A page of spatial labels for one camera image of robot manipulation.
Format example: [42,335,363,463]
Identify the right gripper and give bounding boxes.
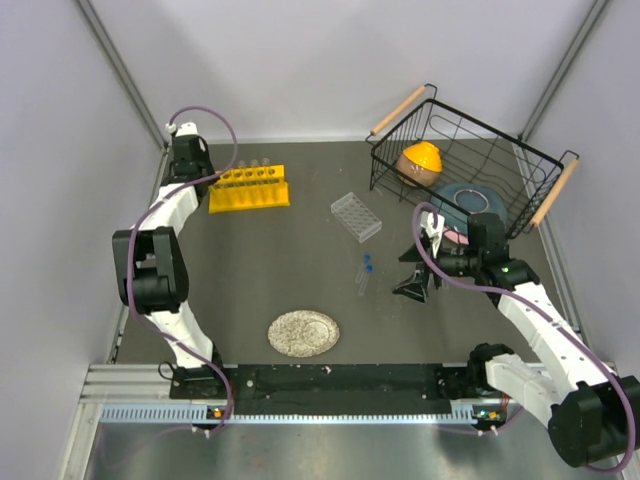
[392,234,482,303]

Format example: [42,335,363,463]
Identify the blue capped tube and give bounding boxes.
[355,254,371,284]
[357,264,374,297]

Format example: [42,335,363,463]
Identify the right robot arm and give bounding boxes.
[400,202,639,474]

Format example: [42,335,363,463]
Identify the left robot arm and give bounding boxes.
[112,133,227,397]

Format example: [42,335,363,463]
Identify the yellow test tube rack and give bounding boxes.
[208,165,291,214]

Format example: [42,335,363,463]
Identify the clear plastic tube rack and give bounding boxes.
[330,192,382,244]

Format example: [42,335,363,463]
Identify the blue plate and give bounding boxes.
[431,182,508,235]

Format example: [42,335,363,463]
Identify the yellow brown bowl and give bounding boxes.
[396,141,443,187]

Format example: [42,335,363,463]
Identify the speckled white plate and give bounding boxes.
[267,310,340,358]

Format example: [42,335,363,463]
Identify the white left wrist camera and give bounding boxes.
[165,121,199,143]

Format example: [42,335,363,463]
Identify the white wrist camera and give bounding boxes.
[419,211,445,259]
[165,121,199,143]

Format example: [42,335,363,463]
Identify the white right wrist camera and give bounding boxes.
[419,211,445,259]

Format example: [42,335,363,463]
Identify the black wire basket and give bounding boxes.
[366,83,579,239]

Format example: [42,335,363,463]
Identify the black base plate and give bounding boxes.
[169,363,476,415]

